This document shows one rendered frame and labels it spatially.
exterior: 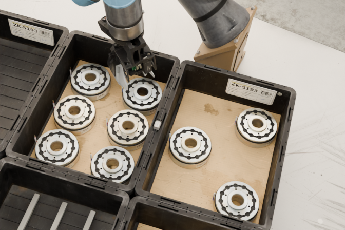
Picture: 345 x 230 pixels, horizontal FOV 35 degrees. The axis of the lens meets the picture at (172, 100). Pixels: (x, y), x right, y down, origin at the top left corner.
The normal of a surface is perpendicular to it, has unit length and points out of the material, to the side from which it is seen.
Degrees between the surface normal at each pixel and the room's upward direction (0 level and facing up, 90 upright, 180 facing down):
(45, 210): 0
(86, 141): 0
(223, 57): 90
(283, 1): 0
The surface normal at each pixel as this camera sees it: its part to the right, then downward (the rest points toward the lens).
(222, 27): -0.12, 0.27
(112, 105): 0.07, -0.58
